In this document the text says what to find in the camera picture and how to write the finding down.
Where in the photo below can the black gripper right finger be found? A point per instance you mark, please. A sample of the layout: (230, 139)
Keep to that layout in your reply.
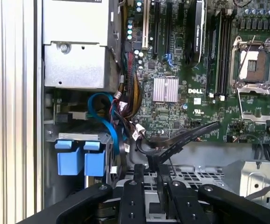
(186, 203)

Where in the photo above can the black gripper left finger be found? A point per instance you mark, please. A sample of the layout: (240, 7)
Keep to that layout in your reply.
(132, 200)

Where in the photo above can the hard disk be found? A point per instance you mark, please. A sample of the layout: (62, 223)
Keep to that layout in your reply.
(94, 163)

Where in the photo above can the perforated metal disk bay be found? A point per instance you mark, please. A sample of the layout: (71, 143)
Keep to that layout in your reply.
(195, 173)

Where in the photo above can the black RAM slot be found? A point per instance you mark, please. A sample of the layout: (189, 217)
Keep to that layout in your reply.
(229, 53)
(223, 58)

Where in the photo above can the black expansion slot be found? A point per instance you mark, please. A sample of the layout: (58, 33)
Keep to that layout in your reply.
(168, 28)
(157, 28)

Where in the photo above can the white expansion slot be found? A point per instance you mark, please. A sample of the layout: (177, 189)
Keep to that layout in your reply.
(145, 25)

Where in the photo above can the black PC case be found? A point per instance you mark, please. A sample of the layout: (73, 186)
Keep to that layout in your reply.
(207, 152)

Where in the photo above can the green motherboard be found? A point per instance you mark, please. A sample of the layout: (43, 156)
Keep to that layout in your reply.
(195, 112)

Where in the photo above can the silver chipset heatsink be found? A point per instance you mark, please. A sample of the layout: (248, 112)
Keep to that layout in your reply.
(165, 89)

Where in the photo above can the metal socket cover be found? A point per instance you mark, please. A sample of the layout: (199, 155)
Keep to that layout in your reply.
(254, 89)

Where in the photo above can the blue board connector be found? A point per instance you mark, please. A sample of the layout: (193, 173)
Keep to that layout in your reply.
(169, 60)

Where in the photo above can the silver power supply unit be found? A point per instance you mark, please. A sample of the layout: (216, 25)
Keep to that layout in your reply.
(76, 67)

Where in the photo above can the CPU socket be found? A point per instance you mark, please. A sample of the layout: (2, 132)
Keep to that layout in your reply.
(254, 67)

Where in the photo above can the metal locking lever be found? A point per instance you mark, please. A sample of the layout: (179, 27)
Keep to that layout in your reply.
(246, 57)

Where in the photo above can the black graphics card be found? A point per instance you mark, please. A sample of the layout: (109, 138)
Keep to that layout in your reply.
(196, 35)

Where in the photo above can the silver metal bracket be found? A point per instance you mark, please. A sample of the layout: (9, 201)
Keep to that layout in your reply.
(249, 172)

